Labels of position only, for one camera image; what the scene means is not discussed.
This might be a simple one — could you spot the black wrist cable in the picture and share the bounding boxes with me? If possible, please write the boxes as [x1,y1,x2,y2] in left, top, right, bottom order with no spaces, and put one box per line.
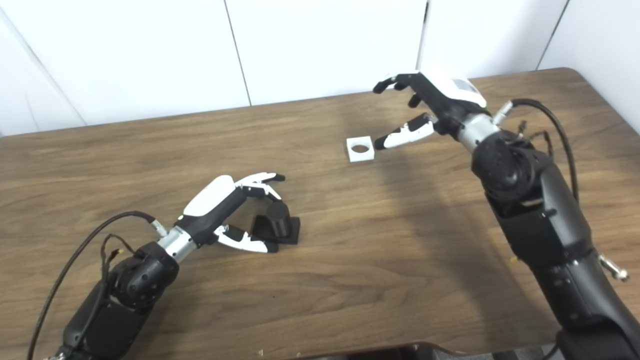
[492,98,631,283]
[26,210,169,360]

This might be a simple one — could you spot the thin arm wire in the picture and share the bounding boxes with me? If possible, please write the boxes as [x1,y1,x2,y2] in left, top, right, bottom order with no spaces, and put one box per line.
[100,233,138,301]
[515,119,555,161]

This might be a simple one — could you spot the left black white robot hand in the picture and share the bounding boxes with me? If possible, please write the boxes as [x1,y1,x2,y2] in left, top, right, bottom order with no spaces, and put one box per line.
[176,172,287,254]

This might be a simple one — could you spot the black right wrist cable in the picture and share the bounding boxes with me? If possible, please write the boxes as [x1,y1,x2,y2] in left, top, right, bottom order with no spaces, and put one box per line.
[492,98,631,283]

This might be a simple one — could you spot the white square piece with hole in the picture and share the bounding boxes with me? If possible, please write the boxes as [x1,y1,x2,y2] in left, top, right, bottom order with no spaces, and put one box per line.
[345,135,376,163]

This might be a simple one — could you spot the black peg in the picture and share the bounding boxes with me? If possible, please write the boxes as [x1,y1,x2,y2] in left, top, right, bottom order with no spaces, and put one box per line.
[250,199,301,246]

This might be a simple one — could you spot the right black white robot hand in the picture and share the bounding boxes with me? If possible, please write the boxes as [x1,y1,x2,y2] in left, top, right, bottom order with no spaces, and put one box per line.
[372,67,488,151]

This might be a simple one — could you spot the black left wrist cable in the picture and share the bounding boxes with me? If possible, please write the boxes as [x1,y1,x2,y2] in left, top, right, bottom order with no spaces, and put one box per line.
[26,210,169,360]

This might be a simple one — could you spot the thin right arm wire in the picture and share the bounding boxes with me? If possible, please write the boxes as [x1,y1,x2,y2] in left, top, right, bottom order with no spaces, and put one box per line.
[515,119,555,161]

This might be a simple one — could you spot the thin left arm wire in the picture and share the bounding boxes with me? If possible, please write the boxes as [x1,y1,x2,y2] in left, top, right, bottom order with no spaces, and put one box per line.
[100,233,138,301]

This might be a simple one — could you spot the black robot torso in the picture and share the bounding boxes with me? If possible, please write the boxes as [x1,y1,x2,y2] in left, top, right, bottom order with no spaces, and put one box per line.
[295,342,561,360]

